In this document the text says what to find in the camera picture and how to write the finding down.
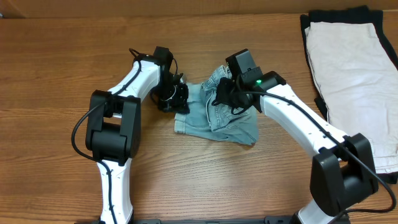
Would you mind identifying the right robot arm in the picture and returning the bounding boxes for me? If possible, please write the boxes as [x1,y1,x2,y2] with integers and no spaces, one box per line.
[213,49,378,223]

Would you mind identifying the light blue denim shorts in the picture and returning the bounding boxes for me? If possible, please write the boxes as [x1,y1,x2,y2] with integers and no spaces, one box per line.
[174,65,259,146]

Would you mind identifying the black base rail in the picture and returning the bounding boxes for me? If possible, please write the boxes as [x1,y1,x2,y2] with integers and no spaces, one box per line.
[74,215,351,224]

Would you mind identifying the black folded garment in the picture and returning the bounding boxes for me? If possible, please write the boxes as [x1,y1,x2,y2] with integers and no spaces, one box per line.
[299,5,398,185]

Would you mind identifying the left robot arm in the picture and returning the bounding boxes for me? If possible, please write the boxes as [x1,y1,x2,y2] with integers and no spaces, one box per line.
[85,47,190,224]

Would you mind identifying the pale pink folded shorts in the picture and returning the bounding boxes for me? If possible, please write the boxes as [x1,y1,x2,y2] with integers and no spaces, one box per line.
[305,22,397,174]

